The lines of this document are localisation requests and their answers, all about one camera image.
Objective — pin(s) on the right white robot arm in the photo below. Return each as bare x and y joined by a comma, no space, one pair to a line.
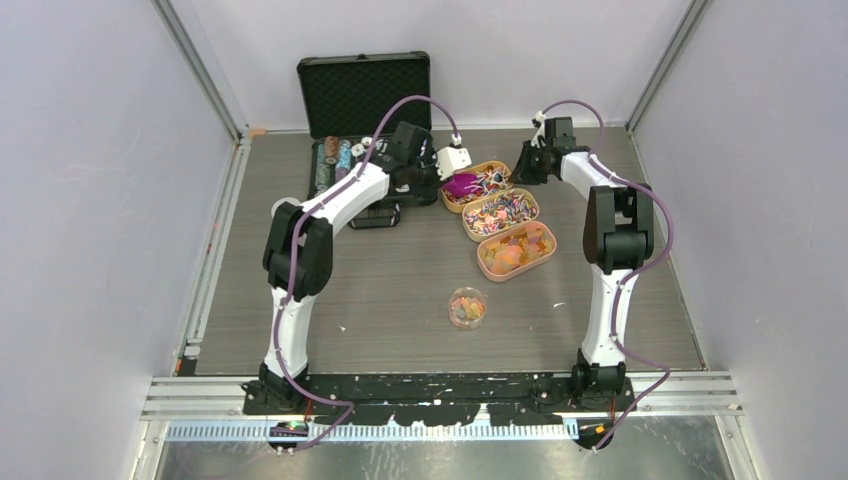
617,240

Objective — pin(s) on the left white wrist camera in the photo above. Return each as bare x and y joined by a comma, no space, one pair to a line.
452,158

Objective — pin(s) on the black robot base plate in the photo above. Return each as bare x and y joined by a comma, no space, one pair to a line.
507,399

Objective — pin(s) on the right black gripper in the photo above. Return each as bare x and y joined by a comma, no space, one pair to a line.
521,174

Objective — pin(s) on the black poker chip case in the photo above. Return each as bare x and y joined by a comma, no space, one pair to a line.
345,98

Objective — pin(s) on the clear round plastic jar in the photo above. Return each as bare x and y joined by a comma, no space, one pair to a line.
467,308

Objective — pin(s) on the orange tray with lollipops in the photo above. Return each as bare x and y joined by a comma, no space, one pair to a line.
496,173

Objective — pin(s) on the magenta plastic scoop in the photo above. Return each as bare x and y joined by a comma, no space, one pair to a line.
463,187

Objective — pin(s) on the pink tray popsicle candies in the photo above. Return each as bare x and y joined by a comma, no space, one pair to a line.
518,250

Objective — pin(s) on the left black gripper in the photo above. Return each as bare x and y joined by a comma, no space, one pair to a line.
420,193

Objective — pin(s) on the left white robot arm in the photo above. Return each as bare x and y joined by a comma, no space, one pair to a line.
387,171

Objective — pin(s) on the beige tray swirl lollipops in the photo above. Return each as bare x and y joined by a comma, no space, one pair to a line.
486,217

